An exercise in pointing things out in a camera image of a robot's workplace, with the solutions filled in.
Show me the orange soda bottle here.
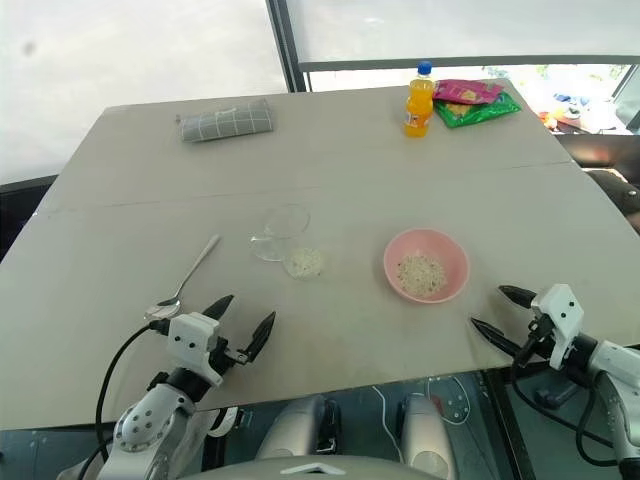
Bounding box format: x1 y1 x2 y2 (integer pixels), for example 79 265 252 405
403 60 436 139

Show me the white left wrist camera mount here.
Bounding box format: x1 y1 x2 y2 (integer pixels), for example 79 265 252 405
167 312 224 387

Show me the grey robot torso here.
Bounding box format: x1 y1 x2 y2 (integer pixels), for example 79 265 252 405
177 453 419 480

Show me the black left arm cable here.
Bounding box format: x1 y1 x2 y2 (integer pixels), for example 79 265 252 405
94 319 172 454

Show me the pink snack packet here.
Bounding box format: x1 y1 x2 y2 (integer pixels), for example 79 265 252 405
432 78 504 106

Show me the silver left robot leg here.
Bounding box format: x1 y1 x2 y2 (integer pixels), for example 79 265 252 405
253 394 342 462

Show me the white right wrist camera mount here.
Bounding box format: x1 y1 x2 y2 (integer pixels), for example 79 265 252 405
529 283 585 371

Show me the silver metal spoon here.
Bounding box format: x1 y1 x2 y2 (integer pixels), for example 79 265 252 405
144 234 222 321

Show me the pink bowl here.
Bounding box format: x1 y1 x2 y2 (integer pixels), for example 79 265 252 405
383 228 471 305

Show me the dark window frame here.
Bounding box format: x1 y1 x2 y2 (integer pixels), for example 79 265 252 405
264 0 640 94

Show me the grey checked pouch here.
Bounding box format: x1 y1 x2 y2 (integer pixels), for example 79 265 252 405
175 97 275 146

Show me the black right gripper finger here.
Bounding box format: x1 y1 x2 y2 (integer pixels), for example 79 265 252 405
498 284 539 309
469 317 522 359

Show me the black monitor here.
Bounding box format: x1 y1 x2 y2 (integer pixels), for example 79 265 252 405
0 173 60 264

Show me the clear glass cup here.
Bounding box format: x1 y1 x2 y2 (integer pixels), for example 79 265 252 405
249 203 312 264

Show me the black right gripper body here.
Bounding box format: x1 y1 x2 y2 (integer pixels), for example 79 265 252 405
513 305 556 369

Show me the green snack packet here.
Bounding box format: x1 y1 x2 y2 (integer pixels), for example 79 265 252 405
433 91 522 130

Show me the silver robot leg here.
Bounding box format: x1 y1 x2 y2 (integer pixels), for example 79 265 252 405
253 394 342 462
398 393 457 479

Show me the silver right robot leg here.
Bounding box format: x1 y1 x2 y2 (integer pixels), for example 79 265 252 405
398 393 457 479

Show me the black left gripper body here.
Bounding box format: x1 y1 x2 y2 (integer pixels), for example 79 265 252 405
207 337 242 377

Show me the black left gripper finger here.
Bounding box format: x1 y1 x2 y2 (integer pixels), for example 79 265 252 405
201 294 236 322
238 311 278 364

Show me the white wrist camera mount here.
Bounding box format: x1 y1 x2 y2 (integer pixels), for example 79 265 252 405
167 312 224 387
529 283 585 371

